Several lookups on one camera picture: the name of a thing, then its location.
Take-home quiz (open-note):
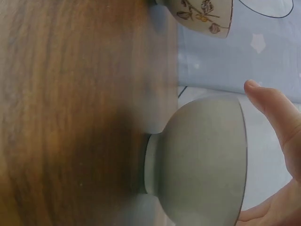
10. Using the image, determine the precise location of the person's right hand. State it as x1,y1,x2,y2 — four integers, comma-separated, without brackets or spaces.
236,79,301,226

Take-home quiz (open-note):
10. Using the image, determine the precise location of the plain white bowl, dark rim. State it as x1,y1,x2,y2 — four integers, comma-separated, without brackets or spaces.
143,95,248,226

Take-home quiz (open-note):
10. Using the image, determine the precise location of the white bowl with leaf print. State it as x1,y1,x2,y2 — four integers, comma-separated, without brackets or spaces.
155,0,234,39

